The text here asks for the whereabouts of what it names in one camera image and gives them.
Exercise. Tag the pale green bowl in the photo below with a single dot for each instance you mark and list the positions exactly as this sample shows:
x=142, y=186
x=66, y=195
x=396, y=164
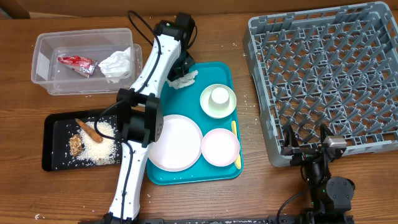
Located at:
x=213, y=110

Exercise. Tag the brown mushroom piece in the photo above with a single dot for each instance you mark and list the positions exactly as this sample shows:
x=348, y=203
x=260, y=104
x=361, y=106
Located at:
x=75, y=145

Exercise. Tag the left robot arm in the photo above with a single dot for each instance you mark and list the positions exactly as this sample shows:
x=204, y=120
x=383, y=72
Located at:
x=139, y=112

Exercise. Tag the white napkin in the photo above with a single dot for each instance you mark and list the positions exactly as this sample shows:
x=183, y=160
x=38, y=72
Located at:
x=116, y=65
x=185, y=81

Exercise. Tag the large white plate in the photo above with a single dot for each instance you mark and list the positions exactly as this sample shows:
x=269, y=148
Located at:
x=178, y=147

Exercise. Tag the orange carrot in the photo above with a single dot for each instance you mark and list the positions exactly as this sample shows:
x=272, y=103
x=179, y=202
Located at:
x=89, y=131

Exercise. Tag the spilled rice pile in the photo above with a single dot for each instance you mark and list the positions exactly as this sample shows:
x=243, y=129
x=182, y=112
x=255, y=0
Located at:
x=96, y=153

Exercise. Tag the yellow plastic spoon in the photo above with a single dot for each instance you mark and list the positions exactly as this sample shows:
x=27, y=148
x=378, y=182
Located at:
x=237, y=162

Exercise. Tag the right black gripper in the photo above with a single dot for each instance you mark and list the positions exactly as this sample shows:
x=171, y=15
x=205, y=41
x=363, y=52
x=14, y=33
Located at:
x=302, y=153

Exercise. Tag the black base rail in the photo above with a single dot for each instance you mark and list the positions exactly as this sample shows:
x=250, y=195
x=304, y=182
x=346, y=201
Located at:
x=217, y=221

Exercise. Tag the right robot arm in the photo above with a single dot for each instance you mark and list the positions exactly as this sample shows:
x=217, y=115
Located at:
x=330, y=196

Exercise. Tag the black tray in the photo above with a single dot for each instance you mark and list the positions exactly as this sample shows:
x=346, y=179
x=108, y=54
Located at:
x=58, y=129

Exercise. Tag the clear plastic bin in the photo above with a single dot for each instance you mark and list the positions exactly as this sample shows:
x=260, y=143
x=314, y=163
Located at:
x=95, y=44

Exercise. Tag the teal serving tray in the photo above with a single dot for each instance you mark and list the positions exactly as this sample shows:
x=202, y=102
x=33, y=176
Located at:
x=186, y=102

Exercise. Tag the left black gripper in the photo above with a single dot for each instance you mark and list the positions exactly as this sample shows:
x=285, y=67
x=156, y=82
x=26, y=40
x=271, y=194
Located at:
x=175, y=74

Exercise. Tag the white cup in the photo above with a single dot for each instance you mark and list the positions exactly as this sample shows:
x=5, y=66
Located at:
x=220, y=96

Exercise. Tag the red snack wrapper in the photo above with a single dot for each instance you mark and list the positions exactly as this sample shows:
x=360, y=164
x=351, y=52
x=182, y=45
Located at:
x=83, y=66

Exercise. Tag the grey dishwasher rack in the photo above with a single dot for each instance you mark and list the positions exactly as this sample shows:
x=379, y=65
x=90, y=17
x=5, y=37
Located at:
x=335, y=66

